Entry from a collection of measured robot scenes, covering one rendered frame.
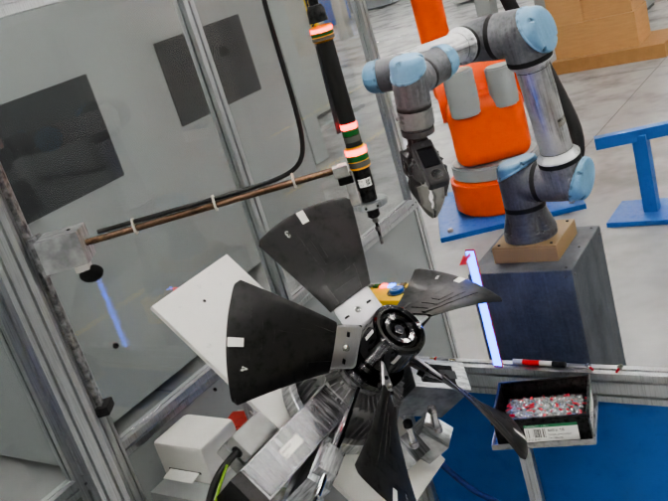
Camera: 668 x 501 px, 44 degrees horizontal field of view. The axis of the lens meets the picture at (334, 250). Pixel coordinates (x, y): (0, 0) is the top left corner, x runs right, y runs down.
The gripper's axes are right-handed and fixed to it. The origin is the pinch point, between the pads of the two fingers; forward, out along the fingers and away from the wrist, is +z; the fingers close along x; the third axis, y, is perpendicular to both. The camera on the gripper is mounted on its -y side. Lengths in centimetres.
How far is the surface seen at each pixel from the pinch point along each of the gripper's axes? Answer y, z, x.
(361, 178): -11.3, -18.1, 16.9
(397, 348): -29.4, 10.6, 20.4
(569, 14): 677, 165, -382
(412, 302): -7.1, 15.9, 10.5
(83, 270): -1, -11, 75
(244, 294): -25, -8, 46
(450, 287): -3.6, 17.5, 0.2
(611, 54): 635, 206, -405
